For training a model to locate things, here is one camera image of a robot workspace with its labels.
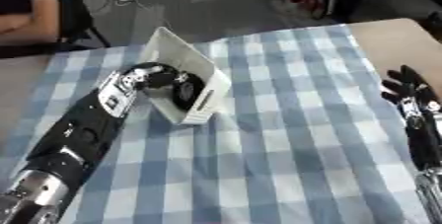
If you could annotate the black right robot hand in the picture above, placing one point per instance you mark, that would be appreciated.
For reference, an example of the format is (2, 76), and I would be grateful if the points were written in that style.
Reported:
(423, 135)

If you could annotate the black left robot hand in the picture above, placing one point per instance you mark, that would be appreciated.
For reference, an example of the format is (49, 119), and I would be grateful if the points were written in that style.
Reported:
(80, 132)

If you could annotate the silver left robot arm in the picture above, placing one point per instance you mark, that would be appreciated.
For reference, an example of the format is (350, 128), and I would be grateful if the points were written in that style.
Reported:
(34, 191)

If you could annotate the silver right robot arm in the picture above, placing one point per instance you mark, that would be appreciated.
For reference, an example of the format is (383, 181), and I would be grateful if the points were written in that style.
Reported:
(431, 198)

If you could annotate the white open box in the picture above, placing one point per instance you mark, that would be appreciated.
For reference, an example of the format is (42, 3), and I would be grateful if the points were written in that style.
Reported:
(173, 50)

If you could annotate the black chair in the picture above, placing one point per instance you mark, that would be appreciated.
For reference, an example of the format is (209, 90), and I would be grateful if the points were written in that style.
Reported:
(80, 17)

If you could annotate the person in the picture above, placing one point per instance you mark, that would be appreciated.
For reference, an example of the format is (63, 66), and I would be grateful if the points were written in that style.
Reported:
(29, 1)

